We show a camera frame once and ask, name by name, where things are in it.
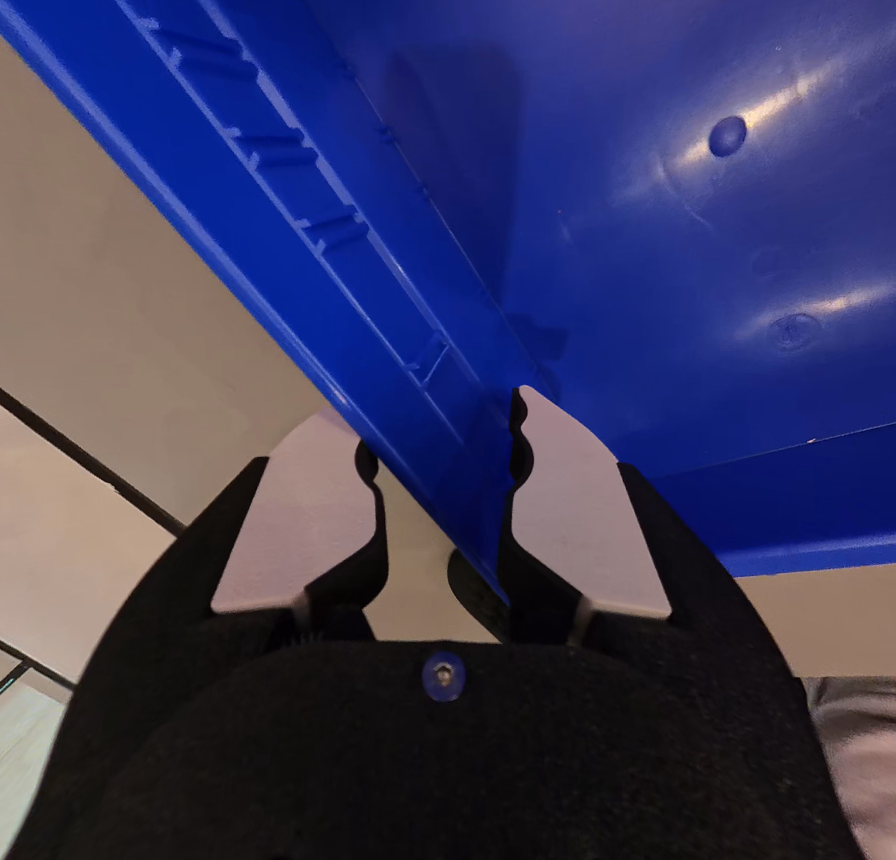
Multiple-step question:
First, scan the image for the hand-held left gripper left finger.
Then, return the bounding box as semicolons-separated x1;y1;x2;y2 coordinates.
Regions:
209;407;391;638

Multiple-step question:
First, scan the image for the blue plastic bin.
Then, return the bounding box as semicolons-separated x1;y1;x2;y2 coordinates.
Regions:
0;0;896;605

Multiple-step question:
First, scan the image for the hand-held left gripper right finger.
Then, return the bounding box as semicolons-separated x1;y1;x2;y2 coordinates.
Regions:
497;384;674;650

